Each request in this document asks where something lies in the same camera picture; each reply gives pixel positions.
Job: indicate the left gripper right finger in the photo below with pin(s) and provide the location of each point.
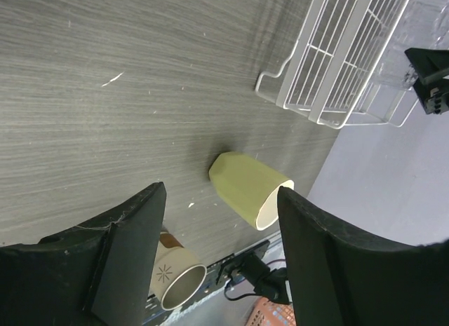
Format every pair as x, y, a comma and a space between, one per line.
340, 274

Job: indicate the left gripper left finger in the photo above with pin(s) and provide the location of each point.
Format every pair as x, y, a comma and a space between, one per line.
97, 272

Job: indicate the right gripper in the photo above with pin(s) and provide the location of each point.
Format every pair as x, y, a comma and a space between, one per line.
431, 67

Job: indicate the clear plastic cup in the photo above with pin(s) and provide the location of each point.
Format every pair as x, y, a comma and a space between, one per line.
424, 24

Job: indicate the glass with brown liquid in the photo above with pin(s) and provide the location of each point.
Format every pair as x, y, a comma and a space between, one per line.
177, 273

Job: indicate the yellow mug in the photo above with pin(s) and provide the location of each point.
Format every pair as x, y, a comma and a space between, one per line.
248, 187

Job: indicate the orange plastic crate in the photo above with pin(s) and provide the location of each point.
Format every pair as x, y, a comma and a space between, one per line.
267, 313

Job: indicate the white wire dish rack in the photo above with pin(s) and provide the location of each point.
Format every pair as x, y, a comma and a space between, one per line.
328, 75

